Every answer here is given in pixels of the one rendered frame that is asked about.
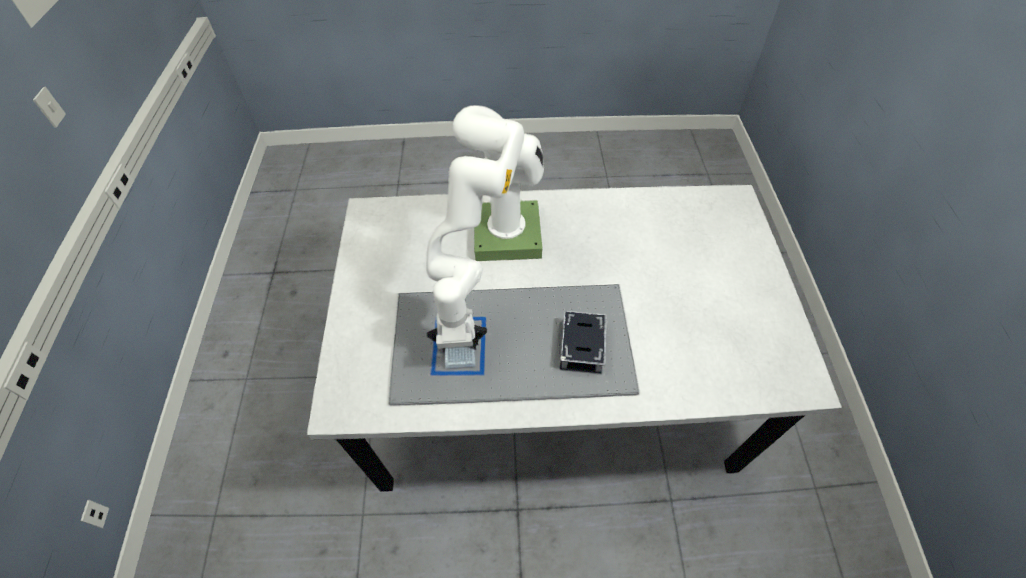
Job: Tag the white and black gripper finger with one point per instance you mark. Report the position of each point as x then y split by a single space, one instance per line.
479 333
432 335

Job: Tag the blue rectangular tape outline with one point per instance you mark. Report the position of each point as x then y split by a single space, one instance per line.
482 357

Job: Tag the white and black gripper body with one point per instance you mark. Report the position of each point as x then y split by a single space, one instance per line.
469 325

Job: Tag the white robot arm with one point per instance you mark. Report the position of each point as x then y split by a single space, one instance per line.
469 179

